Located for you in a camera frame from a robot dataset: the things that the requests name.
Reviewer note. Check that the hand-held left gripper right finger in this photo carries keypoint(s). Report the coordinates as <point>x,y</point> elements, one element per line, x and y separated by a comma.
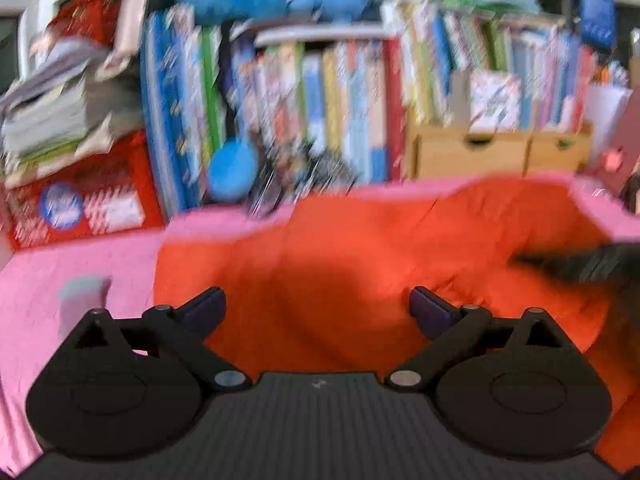
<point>430,310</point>

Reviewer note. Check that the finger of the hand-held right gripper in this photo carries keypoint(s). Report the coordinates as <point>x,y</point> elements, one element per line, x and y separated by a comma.
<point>590,265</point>

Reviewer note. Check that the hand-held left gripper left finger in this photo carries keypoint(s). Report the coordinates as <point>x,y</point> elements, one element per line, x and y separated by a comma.
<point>205,310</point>

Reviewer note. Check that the orange puffer jacket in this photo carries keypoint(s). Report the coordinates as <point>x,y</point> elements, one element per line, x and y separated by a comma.
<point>350,260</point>

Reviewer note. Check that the pink box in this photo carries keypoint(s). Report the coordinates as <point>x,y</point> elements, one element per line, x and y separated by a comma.
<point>614,159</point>

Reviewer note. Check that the small pastel toy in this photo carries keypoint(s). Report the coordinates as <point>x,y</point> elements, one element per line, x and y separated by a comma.
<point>82,300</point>

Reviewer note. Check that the pink patterned blanket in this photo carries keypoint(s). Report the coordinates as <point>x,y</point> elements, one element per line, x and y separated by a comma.
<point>75,265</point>

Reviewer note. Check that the small blue plush ball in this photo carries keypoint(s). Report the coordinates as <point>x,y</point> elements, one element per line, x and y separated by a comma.
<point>232,170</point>

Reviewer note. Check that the red plastic crate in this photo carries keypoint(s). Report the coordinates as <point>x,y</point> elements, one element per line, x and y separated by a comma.
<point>100,200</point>

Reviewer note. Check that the wooden drawer organizer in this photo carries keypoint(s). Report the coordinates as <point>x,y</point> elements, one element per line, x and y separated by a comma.
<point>450,155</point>

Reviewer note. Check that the white panel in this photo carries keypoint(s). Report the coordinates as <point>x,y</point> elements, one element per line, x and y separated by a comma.
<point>605,107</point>

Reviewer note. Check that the miniature bicycle model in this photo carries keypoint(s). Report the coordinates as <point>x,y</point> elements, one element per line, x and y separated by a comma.
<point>310,180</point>

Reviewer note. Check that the white printed box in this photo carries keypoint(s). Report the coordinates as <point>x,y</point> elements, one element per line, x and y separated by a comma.
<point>492,100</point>

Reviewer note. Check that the row of colourful books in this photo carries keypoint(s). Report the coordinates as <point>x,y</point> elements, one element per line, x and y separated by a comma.
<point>350,105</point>

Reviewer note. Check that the stack of paper workbooks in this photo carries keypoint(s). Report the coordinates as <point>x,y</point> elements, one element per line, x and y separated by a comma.
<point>55,115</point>

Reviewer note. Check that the blue printed pack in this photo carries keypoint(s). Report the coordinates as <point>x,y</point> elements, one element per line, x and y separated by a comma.
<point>596,7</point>

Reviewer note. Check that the white shelf board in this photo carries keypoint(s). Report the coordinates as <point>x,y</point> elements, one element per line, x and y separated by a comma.
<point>325,35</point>

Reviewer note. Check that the rose gold laptop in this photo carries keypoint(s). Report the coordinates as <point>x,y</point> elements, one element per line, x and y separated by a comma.
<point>132,15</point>

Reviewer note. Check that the red plastic basket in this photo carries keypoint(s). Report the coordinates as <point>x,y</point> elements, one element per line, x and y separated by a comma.
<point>90,15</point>

